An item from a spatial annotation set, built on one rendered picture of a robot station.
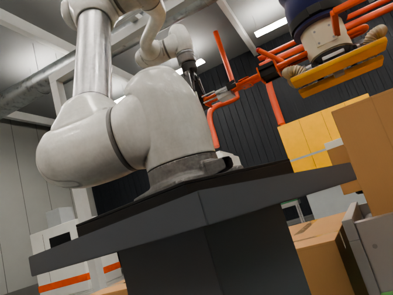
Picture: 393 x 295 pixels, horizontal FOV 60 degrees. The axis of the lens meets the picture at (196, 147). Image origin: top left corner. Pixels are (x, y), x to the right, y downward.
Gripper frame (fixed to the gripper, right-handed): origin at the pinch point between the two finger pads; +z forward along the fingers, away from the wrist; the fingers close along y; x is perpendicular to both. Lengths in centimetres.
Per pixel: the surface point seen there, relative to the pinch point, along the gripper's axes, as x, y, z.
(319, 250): -32, -20, 73
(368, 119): -62, -19, 37
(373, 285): -46, -35, 82
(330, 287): -32, -20, 85
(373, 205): -53, -20, 63
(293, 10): -52, -7, -16
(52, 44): 491, 431, -464
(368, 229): -50, -35, 68
